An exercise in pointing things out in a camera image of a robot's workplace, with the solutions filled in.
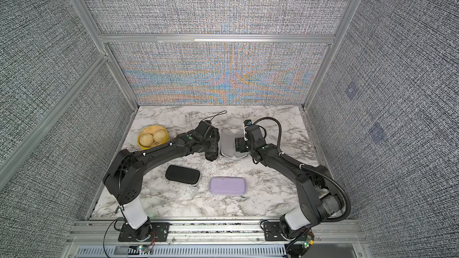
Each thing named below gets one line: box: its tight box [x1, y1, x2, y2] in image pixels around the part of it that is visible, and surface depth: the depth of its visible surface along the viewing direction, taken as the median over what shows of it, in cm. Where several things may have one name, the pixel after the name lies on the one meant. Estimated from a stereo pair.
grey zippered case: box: [165, 164, 201, 185], surface depth 88 cm
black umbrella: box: [204, 127, 220, 162], surface depth 85 cm
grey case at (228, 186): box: [209, 176, 247, 196], surface depth 84 cm
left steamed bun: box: [138, 133, 155, 147], surface depth 99 cm
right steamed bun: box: [153, 129, 167, 143], surface depth 99 cm
